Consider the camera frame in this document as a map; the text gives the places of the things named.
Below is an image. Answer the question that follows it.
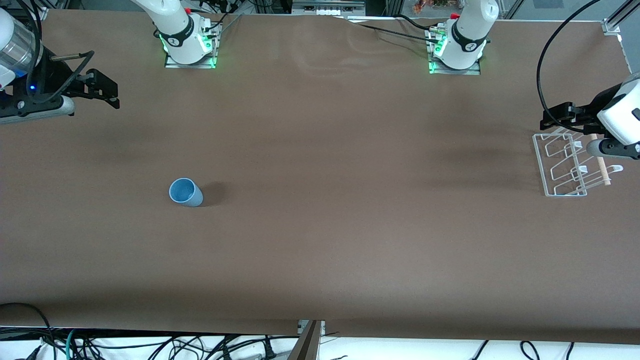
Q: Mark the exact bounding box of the blue plastic cup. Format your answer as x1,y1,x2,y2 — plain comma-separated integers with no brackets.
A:
169,177,204,208

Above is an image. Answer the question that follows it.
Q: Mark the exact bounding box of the orange objects heap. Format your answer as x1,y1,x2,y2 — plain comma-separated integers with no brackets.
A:
412,0,463,14

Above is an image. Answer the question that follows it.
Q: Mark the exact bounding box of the brown table cover sheet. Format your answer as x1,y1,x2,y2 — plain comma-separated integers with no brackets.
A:
0,10,640,346

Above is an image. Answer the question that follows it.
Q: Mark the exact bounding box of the grey electronics box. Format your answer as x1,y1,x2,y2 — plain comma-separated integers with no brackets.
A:
292,0,366,16

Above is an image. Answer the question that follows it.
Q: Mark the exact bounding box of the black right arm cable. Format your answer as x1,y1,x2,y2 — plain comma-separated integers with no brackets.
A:
27,50,96,103

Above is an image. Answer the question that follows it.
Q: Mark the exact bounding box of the white wire dish rack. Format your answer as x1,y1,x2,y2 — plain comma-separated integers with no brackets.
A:
532,131,625,197

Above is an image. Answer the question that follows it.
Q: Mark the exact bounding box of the metal base plate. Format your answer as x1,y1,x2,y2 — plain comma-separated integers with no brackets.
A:
164,50,218,70
428,59,482,76

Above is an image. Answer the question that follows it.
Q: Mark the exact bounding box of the aluminium frame profile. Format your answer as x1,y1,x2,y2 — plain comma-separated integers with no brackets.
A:
602,0,640,36

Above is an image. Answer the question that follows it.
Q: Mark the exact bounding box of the thin black cable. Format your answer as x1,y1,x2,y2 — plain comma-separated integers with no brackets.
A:
345,15,437,43

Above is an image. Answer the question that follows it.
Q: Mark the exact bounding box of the black looped floor cable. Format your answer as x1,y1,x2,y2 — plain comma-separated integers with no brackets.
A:
0,302,53,347

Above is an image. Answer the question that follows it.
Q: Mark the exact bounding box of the teal cable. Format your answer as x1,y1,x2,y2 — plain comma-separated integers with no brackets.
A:
65,328,80,360

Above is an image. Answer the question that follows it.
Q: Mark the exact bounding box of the brown table support post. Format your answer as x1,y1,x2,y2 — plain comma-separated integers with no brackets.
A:
287,320,323,360

